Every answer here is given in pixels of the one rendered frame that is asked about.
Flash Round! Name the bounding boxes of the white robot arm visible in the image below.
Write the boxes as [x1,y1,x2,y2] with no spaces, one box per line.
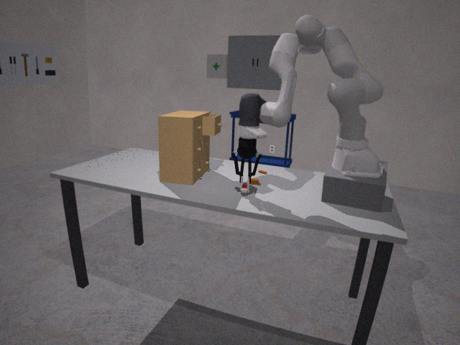
[238,15,384,178]

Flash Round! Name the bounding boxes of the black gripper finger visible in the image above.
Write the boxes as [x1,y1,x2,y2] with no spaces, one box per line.
[247,152,262,191]
[232,151,245,190]

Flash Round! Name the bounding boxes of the small tan wooden chest of drawers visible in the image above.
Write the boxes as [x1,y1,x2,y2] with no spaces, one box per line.
[158,111,211,185]

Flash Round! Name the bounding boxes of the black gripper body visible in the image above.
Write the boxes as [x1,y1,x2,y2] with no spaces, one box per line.
[237,137,257,159]

